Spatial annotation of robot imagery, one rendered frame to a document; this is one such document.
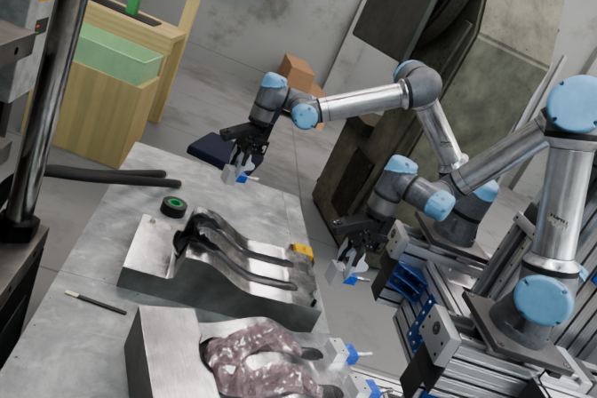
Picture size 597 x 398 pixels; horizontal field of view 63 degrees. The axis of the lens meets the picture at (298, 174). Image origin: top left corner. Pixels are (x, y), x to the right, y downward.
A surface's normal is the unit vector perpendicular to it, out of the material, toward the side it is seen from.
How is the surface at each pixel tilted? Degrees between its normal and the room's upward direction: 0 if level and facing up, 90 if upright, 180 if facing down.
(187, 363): 0
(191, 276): 90
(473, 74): 92
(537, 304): 97
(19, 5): 90
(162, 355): 0
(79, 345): 0
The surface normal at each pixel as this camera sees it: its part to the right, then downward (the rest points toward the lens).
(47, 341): 0.39, -0.86
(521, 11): 0.38, 0.02
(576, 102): -0.52, -0.05
